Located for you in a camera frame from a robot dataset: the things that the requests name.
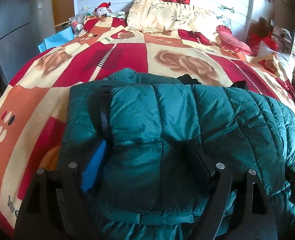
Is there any light blue bag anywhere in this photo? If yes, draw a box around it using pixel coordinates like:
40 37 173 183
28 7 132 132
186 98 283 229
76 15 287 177
38 27 74 53

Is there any grey refrigerator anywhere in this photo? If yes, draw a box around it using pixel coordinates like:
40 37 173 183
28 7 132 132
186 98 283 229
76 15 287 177
0 0 55 85

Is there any wooden door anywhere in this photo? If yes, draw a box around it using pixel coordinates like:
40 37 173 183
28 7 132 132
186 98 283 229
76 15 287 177
52 0 75 27

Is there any cluster of plastic bottles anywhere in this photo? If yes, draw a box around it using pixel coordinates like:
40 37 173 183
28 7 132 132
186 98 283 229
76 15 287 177
69 6 93 36

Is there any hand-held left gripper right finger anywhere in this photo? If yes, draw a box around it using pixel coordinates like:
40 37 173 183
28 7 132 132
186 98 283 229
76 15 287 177
188 142 278 240

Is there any red cloth bag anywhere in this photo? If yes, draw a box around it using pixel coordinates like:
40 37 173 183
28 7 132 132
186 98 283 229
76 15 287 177
248 33 264 55

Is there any pink frilled pillow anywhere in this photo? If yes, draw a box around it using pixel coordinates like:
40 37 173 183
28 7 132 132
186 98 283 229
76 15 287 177
216 25 254 55

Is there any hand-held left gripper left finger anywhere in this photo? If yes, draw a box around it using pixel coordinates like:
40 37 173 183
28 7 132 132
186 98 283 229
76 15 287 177
14 139 108 240

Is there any red and white plush toy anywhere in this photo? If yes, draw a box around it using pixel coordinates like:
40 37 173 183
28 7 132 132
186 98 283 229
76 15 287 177
95 2 112 17

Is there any cream frilled pillow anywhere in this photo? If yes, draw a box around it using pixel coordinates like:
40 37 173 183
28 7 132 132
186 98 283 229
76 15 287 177
126 0 232 34

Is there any teal puffer jacket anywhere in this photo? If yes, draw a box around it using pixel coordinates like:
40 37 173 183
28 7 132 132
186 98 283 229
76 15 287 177
57 69 295 240

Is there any red and cream printed blanket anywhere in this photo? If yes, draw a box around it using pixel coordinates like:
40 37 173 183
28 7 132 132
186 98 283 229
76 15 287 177
0 15 295 230

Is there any white pillow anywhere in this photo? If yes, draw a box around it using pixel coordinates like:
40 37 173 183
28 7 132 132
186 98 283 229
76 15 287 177
258 41 295 80

